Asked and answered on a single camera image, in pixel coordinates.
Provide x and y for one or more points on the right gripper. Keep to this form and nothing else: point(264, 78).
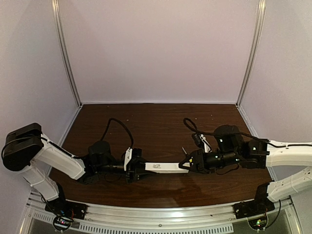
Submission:
point(198, 161)

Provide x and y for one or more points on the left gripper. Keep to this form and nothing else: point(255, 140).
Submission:
point(132, 169)

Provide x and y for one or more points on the white remote control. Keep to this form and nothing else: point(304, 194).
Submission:
point(165, 168)

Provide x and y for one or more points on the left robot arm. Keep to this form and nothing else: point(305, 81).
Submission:
point(28, 145)

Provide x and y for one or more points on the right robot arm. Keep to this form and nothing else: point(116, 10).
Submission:
point(227, 145)

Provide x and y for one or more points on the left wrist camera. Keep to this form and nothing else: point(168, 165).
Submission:
point(127, 158)

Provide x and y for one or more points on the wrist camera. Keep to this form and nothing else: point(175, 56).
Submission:
point(127, 158)
point(201, 142)

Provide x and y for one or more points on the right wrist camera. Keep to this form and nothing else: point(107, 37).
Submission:
point(201, 142)

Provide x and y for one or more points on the front aluminium rail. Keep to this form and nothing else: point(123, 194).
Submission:
point(218, 219)

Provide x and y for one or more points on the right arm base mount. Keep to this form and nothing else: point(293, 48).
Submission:
point(260, 206)

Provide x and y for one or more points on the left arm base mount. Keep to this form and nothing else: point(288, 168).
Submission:
point(65, 211)

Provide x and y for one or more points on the right aluminium frame post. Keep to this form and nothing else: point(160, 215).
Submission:
point(259, 22)

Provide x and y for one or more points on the aluminium frame post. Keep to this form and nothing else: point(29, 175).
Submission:
point(259, 22)
point(64, 52)

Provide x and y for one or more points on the left aluminium frame post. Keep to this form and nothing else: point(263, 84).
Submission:
point(64, 52)

